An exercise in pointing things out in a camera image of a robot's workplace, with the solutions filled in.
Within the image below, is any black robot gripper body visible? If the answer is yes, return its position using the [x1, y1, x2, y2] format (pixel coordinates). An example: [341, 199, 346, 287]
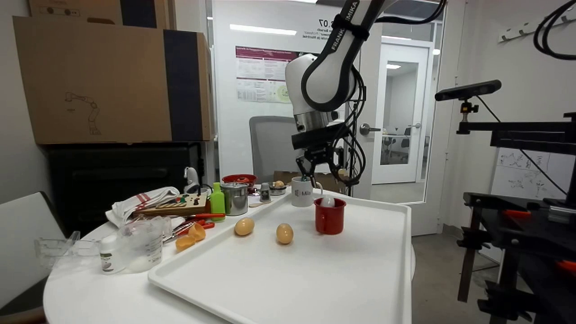
[292, 125, 348, 170]

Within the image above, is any white egg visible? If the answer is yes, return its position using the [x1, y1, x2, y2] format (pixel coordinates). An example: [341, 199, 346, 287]
[321, 197, 336, 208]

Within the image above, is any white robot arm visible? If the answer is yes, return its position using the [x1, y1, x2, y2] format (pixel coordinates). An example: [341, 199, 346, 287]
[285, 0, 447, 188]

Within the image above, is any steel bowl with egg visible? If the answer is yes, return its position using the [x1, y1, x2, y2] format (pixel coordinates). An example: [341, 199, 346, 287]
[271, 181, 287, 193]

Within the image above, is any red metal cup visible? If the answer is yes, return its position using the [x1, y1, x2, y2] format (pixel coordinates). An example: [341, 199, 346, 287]
[316, 199, 346, 235]

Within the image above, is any brown egg near cup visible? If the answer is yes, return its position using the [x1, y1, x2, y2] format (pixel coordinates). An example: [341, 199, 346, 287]
[276, 224, 294, 246]

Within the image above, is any steel metal cup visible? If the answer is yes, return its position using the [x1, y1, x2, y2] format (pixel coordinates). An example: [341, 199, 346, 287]
[222, 184, 249, 217]

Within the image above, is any brown egg far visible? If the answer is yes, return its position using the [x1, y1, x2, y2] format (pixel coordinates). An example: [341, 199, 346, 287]
[235, 219, 255, 238]

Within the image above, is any white ceramic mug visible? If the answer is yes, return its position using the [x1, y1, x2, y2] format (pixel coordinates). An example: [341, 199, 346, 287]
[291, 177, 321, 208]

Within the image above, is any red plastic bowl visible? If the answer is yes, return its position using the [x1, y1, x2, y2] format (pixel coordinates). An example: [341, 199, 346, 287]
[222, 174, 256, 188]

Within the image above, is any green plastic bottle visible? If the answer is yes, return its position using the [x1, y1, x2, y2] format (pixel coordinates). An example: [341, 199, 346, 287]
[210, 183, 226, 215]

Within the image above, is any white plastic tray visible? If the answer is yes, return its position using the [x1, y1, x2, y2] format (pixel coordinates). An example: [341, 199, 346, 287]
[150, 197, 413, 324]

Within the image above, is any black cabinet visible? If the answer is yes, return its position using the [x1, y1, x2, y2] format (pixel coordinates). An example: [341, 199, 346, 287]
[46, 145, 204, 235]

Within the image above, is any large cardboard box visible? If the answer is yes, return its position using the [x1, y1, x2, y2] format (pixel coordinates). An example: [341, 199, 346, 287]
[13, 17, 213, 147]

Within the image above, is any white chair right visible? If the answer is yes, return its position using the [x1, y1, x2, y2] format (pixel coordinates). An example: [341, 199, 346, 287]
[0, 193, 64, 309]

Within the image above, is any black stereo camera on stand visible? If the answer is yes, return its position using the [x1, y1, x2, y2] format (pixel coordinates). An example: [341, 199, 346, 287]
[435, 80, 503, 102]

